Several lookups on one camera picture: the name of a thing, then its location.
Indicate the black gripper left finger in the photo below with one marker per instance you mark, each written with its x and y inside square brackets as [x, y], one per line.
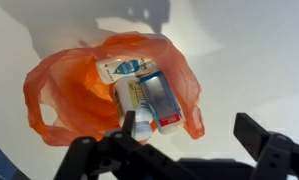
[122, 156]

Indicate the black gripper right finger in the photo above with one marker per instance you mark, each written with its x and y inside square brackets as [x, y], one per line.
[275, 150]

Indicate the blue-capped clear container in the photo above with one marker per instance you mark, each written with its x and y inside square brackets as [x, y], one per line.
[162, 100]

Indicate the white pill bottle yellow label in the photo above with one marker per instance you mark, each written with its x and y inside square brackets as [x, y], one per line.
[130, 96]

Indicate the orange plastic bag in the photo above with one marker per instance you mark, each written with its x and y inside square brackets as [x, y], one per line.
[72, 90]

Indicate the white tube with blue print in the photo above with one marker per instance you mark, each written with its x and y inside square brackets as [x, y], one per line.
[122, 68]

